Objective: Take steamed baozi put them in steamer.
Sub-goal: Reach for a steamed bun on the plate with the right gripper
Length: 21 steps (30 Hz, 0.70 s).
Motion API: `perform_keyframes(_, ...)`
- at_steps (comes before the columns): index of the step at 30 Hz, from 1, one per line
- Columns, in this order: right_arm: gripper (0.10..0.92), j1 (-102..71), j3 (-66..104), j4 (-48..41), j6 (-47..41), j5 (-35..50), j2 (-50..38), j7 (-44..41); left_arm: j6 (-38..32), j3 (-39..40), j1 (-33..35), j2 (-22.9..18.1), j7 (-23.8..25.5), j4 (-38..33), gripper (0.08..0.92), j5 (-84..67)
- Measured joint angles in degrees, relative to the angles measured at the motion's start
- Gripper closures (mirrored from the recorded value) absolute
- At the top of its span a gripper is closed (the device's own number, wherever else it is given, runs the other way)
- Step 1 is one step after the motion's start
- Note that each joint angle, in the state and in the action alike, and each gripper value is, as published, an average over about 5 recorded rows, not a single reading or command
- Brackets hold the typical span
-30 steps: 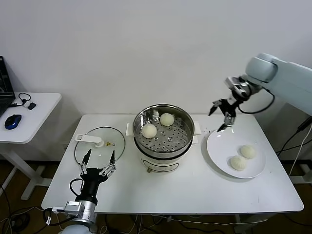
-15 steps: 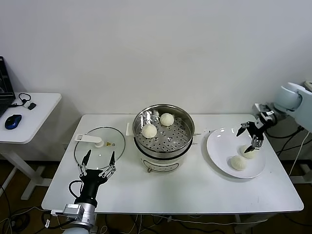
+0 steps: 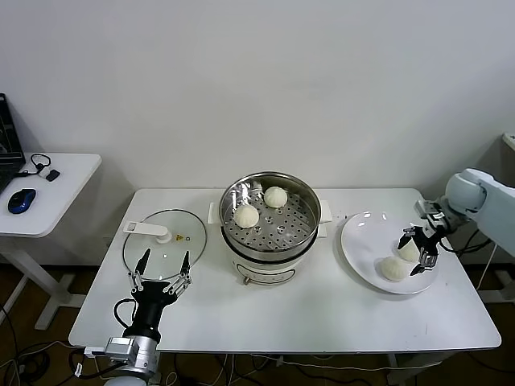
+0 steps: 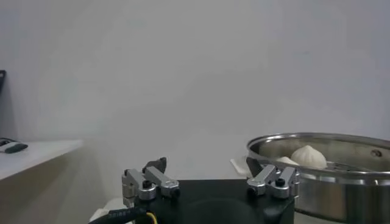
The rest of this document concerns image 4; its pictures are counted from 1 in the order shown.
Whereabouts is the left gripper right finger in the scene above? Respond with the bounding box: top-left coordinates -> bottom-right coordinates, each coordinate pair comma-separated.
246,156 -> 301,200

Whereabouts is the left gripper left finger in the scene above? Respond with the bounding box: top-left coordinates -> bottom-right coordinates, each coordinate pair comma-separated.
121,156 -> 180,208

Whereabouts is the white steamed baozi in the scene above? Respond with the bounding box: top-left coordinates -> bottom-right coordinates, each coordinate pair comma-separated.
275,156 -> 298,167
290,145 -> 328,170

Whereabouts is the stainless steel steamer basket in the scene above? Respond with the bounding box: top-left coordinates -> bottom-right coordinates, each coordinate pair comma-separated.
230,132 -> 390,224

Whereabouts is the white side table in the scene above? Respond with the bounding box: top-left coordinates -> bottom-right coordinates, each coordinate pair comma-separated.
0,139 -> 85,182

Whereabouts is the small black white dongle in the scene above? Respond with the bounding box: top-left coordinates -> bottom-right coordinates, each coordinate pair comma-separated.
0,140 -> 29,154

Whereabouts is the black laptop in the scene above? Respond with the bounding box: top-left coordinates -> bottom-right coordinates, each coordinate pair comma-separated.
0,69 -> 7,94

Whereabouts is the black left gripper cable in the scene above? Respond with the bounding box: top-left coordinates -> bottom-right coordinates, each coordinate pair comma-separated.
88,206 -> 159,224

